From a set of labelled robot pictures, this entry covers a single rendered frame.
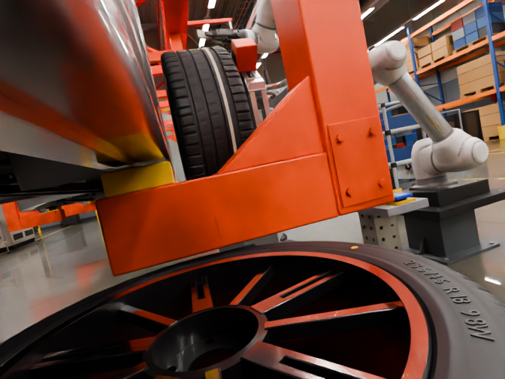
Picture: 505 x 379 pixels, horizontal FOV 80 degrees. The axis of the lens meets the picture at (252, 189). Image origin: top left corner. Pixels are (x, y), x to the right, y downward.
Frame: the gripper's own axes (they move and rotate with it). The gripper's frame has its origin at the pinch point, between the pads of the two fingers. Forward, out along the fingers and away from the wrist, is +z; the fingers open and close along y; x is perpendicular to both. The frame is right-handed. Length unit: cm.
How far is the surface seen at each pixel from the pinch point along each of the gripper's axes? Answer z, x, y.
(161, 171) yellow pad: 50, -56, -45
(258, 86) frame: 3.2, -32.6, -29.6
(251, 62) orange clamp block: 1.9, -22.9, -27.1
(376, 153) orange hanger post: 5, -62, -67
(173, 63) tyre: 26.4, -20.6, -17.1
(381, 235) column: -31, -95, -43
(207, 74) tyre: 19.5, -27.1, -24.9
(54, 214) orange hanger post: 34, -59, 410
